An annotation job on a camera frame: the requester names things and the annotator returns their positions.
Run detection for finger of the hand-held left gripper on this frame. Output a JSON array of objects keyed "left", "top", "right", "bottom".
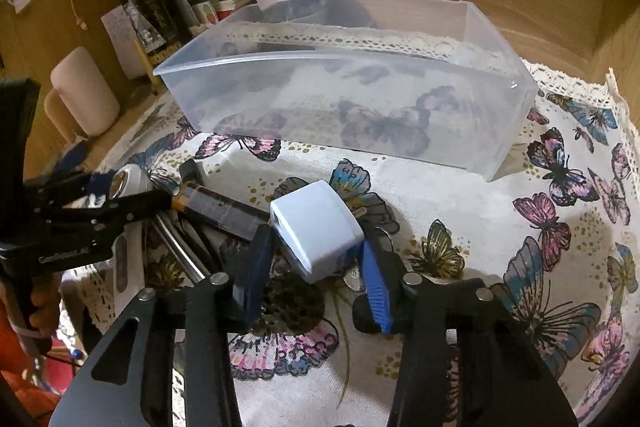
[
  {"left": 24, "top": 171, "right": 109, "bottom": 210},
  {"left": 49, "top": 191, "right": 177, "bottom": 239}
]

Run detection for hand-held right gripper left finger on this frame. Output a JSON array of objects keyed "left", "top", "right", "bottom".
[{"left": 50, "top": 224, "right": 277, "bottom": 427}]

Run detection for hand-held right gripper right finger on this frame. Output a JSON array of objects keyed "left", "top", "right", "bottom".
[{"left": 351, "top": 239, "right": 581, "bottom": 427}]

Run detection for white charger block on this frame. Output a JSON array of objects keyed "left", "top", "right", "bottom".
[{"left": 270, "top": 179, "right": 365, "bottom": 285}]

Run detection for translucent plastic storage box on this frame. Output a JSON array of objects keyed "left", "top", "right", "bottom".
[{"left": 152, "top": 0, "right": 538, "bottom": 182}]

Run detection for person's left hand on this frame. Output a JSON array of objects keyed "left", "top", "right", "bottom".
[{"left": 29, "top": 276, "right": 62, "bottom": 344}]

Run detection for white tube with silver cap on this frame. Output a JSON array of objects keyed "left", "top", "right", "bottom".
[{"left": 107, "top": 164, "right": 154, "bottom": 198}]

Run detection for beige cylindrical candle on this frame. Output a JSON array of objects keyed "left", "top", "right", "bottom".
[{"left": 42, "top": 89, "right": 77, "bottom": 144}]

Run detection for metal rods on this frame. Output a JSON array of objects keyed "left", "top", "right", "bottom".
[{"left": 149, "top": 212, "right": 212, "bottom": 284}]

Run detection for butterfly print tablecloth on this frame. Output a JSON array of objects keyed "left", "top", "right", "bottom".
[{"left": 60, "top": 14, "right": 637, "bottom": 427}]

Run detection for white printed card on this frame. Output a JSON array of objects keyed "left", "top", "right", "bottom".
[{"left": 100, "top": 4, "right": 151, "bottom": 80}]

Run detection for orange clothing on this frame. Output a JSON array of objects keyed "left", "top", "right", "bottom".
[{"left": 0, "top": 304, "right": 63, "bottom": 427}]

